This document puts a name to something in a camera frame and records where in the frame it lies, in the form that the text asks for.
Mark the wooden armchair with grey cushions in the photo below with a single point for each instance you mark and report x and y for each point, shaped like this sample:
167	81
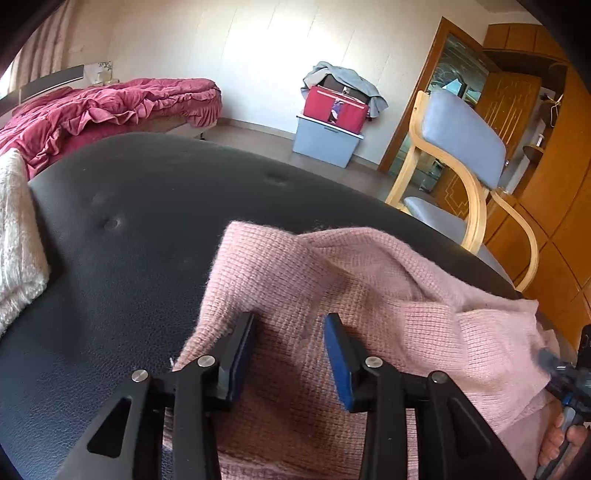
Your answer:
461	134

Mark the black leather ottoman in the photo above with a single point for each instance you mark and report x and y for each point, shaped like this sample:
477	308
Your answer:
138	221

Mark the grey plastic storage box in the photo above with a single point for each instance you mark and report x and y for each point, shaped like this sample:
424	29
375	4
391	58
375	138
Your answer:
323	143

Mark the grey garment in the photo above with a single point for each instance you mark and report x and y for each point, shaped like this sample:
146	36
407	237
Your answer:
351	78

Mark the person's right hand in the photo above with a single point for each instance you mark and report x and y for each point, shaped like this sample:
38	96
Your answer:
550	443

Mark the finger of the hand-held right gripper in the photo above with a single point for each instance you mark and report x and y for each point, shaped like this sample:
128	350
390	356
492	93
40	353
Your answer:
558	378

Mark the white knit sweater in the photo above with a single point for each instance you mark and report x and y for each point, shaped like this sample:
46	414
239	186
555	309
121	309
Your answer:
18	240

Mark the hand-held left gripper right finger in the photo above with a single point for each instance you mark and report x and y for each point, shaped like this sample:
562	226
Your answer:
339	369

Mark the pink knit sweater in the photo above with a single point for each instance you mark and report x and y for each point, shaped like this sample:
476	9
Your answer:
323	286

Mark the wooden wardrobe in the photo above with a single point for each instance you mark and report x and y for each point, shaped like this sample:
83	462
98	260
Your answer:
563	207

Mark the red fabric bag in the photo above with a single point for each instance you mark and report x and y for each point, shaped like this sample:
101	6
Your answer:
334	108

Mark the wooden panel door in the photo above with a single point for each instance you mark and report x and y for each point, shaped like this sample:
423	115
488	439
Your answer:
508	120

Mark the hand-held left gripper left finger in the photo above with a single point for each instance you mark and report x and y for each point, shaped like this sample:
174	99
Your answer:
244	360

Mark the beige curtain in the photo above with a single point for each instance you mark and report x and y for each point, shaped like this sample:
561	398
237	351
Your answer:
41	41

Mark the glass door in wooden frame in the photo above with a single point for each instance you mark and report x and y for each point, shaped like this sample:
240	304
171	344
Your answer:
457	60

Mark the bed with dark headboard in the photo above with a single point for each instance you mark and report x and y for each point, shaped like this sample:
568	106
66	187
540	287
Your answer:
51	81

